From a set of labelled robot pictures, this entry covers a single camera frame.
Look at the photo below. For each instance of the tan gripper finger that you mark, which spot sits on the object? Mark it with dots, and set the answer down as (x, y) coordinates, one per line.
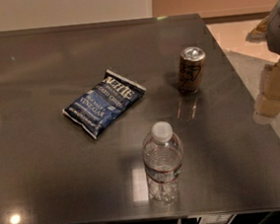
(267, 102)

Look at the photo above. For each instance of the blue Kettle chip bag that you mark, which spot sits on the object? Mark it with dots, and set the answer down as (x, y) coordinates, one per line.
(95, 110)

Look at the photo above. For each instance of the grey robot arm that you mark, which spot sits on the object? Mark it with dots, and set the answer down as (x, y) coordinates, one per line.
(273, 29)

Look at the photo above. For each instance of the clear plastic water bottle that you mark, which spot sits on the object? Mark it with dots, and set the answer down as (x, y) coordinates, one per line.
(162, 152)

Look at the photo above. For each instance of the brown soda can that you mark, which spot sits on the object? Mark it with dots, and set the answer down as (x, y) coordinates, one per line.
(191, 65)

